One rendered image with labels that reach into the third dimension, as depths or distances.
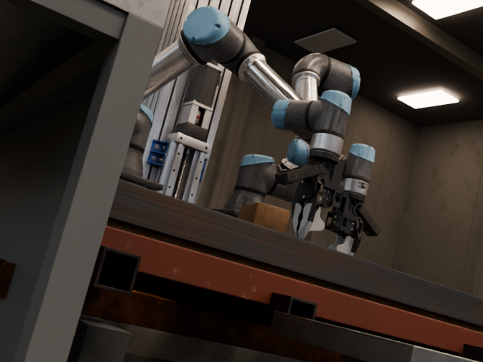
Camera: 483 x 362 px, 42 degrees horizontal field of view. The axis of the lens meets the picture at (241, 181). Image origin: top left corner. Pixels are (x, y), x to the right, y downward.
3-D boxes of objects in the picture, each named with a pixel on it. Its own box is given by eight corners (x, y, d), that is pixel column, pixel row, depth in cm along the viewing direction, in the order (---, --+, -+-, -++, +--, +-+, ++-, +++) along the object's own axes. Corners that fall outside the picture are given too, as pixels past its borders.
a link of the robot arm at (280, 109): (286, 138, 164) (324, 141, 158) (265, 123, 155) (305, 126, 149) (292, 110, 166) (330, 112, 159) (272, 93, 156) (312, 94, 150)
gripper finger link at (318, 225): (323, 248, 144) (332, 208, 145) (302, 241, 141) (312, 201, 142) (315, 247, 146) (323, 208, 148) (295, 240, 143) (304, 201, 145)
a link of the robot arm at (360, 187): (356, 186, 191) (375, 185, 184) (353, 200, 190) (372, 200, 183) (338, 178, 188) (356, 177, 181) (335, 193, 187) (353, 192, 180)
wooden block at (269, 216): (284, 239, 105) (291, 210, 106) (251, 230, 104) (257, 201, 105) (264, 241, 117) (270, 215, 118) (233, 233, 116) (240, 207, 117)
